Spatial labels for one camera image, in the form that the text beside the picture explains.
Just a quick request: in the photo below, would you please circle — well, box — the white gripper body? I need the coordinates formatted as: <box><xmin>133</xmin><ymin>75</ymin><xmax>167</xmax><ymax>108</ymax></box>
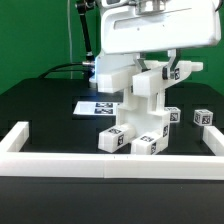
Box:
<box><xmin>100</xmin><ymin>0</ymin><xmax>221</xmax><ymax>54</ymax></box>

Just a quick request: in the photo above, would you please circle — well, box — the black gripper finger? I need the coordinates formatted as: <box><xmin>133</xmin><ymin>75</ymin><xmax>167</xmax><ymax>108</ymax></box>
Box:
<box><xmin>134</xmin><ymin>53</ymin><xmax>148</xmax><ymax>72</ymax></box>
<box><xmin>162</xmin><ymin>49</ymin><xmax>181</xmax><ymax>80</ymax></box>

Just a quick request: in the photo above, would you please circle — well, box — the white chair back frame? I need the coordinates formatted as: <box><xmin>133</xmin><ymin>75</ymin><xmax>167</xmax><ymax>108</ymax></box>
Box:
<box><xmin>97</xmin><ymin>61</ymin><xmax>203</xmax><ymax>97</ymax></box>

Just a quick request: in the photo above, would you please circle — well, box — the white chair seat part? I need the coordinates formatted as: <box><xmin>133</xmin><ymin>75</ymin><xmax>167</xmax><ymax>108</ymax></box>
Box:
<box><xmin>116</xmin><ymin>88</ymin><xmax>170</xmax><ymax>141</ymax></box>

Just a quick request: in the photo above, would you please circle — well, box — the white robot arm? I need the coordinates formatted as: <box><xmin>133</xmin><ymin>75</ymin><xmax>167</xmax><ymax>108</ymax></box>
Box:
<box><xmin>94</xmin><ymin>0</ymin><xmax>224</xmax><ymax>82</ymax></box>

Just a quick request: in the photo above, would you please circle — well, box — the white tag sheet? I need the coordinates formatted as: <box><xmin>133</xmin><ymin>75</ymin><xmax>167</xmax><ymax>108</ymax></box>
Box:
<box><xmin>74</xmin><ymin>101</ymin><xmax>118</xmax><ymax>116</ymax></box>

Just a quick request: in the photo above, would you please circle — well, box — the black jointed camera mount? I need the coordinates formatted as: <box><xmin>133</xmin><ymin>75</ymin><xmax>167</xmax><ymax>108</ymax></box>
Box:
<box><xmin>75</xmin><ymin>0</ymin><xmax>95</xmax><ymax>66</ymax></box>

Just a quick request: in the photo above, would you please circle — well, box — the black cable bundle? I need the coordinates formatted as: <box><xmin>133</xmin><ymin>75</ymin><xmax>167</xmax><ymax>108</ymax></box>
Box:
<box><xmin>38</xmin><ymin>61</ymin><xmax>98</xmax><ymax>80</ymax></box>

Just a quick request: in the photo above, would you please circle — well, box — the white U-shaped fence frame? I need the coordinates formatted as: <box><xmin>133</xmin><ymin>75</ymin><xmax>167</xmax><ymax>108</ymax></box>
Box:
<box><xmin>0</xmin><ymin>122</ymin><xmax>224</xmax><ymax>180</ymax></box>

